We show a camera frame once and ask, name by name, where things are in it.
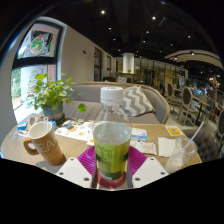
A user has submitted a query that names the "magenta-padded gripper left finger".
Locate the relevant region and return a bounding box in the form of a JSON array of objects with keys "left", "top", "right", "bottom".
[{"left": 55, "top": 145, "right": 99, "bottom": 190}]

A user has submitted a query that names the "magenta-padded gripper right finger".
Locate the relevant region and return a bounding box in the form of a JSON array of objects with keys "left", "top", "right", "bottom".
[{"left": 127, "top": 145, "right": 170, "bottom": 190}]

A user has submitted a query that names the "clear green-labelled drink bottle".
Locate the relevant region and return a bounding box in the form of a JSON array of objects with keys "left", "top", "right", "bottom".
[{"left": 91, "top": 86, "right": 133, "bottom": 183}]

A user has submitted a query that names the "white paper leaflet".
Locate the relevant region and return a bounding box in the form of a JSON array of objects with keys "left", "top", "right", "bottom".
[{"left": 129, "top": 139, "right": 158, "bottom": 156}]

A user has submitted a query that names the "white paper napkin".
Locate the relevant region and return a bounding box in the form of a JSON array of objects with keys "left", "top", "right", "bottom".
[{"left": 156, "top": 136, "right": 181, "bottom": 159}]

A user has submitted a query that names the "blue white printed card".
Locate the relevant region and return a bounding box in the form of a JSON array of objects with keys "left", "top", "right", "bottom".
[{"left": 130, "top": 127, "right": 149, "bottom": 143}]

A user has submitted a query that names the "tan ceramic mug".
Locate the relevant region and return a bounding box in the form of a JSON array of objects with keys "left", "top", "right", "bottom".
[{"left": 22, "top": 120, "right": 67, "bottom": 167}]

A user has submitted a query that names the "printed paper menu sheet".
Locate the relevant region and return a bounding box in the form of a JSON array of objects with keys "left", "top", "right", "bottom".
[{"left": 54, "top": 118, "right": 95, "bottom": 143}]

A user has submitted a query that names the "clear plastic cup with straw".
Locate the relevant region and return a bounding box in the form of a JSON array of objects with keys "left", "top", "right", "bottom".
[{"left": 164, "top": 120, "right": 206, "bottom": 175}]

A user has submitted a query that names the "yellow square card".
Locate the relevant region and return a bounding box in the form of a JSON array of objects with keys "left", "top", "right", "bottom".
[{"left": 164, "top": 124, "right": 185, "bottom": 137}]

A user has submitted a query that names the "small upright blue white box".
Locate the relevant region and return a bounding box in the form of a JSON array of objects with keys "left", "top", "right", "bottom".
[{"left": 48, "top": 119, "right": 59, "bottom": 131}]

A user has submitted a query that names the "grey curved sofa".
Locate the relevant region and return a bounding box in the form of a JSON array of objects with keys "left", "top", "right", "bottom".
[{"left": 61, "top": 81, "right": 171, "bottom": 125}]

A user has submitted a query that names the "dark tufted armchair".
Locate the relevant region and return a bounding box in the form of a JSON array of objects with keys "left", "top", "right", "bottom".
[{"left": 182, "top": 127, "right": 223, "bottom": 165}]

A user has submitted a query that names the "grey white chevron pillow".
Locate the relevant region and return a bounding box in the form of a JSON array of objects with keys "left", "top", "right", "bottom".
[{"left": 120, "top": 85, "right": 156, "bottom": 118}]

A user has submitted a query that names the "green potted plant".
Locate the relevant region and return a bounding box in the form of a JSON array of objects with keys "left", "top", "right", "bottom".
[{"left": 25, "top": 72, "right": 88, "bottom": 126}]

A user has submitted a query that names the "group of wooden chairs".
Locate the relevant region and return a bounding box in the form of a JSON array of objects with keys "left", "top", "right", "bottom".
[{"left": 162, "top": 80, "right": 224, "bottom": 142}]

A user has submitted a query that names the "white round pillar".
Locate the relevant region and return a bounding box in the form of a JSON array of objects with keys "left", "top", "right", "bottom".
[{"left": 122, "top": 52, "right": 136, "bottom": 75}]

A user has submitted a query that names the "colourful window poster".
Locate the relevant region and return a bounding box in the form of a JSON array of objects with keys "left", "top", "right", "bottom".
[{"left": 16, "top": 22, "right": 64, "bottom": 61}]

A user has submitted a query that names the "group of ceiling lights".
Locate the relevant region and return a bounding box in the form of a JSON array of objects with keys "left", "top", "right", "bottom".
[{"left": 98, "top": 0, "right": 214, "bottom": 58}]

